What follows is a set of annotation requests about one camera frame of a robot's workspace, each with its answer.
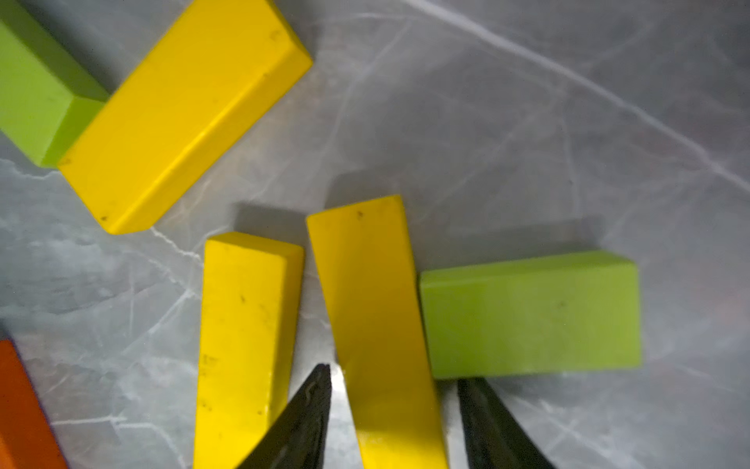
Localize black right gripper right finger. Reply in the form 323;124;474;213
457;378;555;469

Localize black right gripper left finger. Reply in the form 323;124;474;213
238;363;332;469

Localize lime green block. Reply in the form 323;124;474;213
419;250;642;380
1;1;109;168

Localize yellow block pair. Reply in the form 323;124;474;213
307;195;448;468
193;232;305;468

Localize orange block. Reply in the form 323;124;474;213
1;339;68;468

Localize yellow block upper centre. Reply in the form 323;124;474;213
59;1;313;235

